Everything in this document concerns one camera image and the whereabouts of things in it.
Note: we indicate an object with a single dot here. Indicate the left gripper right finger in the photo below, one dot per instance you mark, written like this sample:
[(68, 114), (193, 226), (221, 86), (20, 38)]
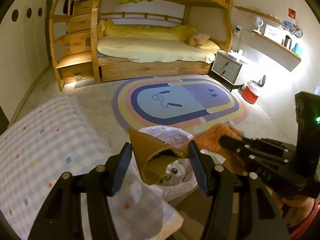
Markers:
[(241, 207)]

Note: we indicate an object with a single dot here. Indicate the wooden bed staircase drawers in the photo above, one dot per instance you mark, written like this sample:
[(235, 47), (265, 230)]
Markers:
[(73, 39)]

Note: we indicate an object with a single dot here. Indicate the pink plush toy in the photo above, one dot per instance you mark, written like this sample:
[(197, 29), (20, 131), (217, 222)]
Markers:
[(198, 39)]

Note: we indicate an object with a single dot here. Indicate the person right hand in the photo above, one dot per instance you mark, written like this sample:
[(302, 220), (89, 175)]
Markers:
[(303, 206)]

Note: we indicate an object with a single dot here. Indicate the brown leather pouch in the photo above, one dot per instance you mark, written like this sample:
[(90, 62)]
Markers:
[(153, 156)]

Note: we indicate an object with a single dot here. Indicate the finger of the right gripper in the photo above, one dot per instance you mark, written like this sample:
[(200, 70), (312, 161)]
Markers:
[(244, 151), (267, 144)]

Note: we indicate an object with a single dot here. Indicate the steel thermos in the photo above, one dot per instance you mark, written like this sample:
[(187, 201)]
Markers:
[(287, 42)]

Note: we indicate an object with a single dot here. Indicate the white wardrobe with portholes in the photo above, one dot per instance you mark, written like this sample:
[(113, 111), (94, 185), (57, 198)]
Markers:
[(23, 51)]

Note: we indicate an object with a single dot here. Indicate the blue cup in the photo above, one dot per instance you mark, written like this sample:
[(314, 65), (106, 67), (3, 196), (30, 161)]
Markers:
[(298, 49)]

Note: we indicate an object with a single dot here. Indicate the white bedside nightstand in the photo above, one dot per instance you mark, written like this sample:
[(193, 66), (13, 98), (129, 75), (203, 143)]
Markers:
[(226, 70)]

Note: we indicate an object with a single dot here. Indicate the pink trash bag bin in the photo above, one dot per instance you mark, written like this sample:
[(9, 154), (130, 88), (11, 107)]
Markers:
[(179, 178)]

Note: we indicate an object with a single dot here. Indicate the white desk fan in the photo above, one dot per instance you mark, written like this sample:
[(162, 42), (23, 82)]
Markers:
[(258, 22)]

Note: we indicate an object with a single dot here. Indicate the curved wooden wall shelf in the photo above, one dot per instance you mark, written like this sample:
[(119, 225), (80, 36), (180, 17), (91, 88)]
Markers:
[(270, 41)]

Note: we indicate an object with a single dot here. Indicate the wooden bunk bed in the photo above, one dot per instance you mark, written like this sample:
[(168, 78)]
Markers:
[(114, 68)]

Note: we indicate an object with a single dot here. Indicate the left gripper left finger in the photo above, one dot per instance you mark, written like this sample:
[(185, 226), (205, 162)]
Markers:
[(60, 215)]

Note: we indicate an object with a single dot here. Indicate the yellow quilt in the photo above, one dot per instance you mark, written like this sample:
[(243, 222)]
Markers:
[(107, 28)]

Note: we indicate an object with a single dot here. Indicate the red trash bin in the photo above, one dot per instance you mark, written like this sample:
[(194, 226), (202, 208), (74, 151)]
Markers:
[(252, 91)]

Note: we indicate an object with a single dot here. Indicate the orange fuzzy glove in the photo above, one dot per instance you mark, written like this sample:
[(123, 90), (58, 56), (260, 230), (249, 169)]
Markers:
[(209, 140)]

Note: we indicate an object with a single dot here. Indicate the pale yellow bed sheet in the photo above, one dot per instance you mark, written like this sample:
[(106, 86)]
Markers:
[(147, 50)]

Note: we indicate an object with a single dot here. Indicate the checkered tablecloth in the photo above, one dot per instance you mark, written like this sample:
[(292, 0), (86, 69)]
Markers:
[(57, 137)]

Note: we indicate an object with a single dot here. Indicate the rainbow oval rug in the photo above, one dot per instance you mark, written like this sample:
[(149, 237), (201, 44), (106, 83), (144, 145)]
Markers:
[(193, 103)]

